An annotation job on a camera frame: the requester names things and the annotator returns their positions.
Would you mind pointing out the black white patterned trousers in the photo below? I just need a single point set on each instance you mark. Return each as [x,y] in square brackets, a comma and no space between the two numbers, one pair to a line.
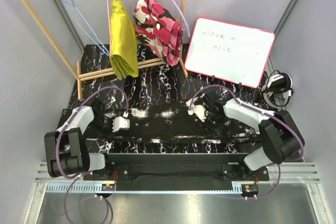
[172,123]

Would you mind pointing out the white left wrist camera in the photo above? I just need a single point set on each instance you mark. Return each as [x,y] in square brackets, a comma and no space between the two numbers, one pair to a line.
[120,124]

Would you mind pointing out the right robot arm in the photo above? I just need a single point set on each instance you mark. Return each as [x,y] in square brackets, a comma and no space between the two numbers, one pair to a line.
[280,137]

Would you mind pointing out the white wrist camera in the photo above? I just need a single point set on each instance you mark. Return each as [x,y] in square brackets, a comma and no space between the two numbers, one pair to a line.
[120,124]
[199,112]

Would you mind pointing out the black headphones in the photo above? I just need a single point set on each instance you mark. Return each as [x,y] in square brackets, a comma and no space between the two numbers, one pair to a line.
[277,83]

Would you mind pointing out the yellow-green folded garment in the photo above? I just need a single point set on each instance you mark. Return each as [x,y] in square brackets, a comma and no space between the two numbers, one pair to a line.
[123,42]

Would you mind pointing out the aluminium rail frame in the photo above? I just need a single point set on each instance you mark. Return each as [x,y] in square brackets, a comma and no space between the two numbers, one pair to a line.
[286,173]

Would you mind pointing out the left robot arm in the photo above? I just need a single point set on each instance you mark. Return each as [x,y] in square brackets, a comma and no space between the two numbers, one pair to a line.
[65,148]

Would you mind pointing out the blue wire hanger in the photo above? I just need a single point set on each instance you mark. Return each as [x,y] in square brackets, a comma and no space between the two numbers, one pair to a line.
[74,12]

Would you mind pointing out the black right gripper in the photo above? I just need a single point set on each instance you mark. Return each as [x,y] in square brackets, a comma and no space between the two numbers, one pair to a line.
[215,129]

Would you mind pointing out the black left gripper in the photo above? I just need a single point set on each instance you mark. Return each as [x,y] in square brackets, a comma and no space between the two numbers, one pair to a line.
[110,129]

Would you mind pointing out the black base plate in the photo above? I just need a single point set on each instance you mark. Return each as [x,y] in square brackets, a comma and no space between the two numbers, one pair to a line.
[177,173]

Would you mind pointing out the pink camouflage trousers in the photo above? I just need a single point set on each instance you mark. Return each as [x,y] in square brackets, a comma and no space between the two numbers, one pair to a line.
[158,30]

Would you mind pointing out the pink framed whiteboard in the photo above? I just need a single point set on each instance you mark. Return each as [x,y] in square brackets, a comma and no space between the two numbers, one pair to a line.
[228,51]

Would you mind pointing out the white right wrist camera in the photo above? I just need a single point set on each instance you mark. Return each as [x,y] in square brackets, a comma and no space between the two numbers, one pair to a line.
[199,112]

